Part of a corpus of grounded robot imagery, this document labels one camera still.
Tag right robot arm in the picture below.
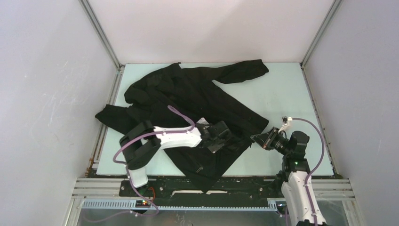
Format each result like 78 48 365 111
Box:
251 127 327 226

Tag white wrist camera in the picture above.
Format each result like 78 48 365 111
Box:
196 117 209 125
279 116 293 133

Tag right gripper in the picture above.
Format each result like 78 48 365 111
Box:
250 127 291 156

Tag left aluminium frame post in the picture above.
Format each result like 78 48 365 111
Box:
79 0 124 169

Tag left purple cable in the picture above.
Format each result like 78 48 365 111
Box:
112 105 196 194

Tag grey slotted cable duct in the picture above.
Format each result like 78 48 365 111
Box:
81 199 278 211

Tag right aluminium frame post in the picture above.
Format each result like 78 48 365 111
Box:
300 0 343 175

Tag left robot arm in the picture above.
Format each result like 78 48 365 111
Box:
113 121 232 196

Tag black jacket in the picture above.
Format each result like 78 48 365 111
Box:
96 59 269 192

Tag aluminium frame post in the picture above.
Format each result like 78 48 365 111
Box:
300 0 343 175
79 0 124 169

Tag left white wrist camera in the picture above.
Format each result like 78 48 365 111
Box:
196 117 209 125

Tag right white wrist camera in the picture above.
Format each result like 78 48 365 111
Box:
279 116 293 133

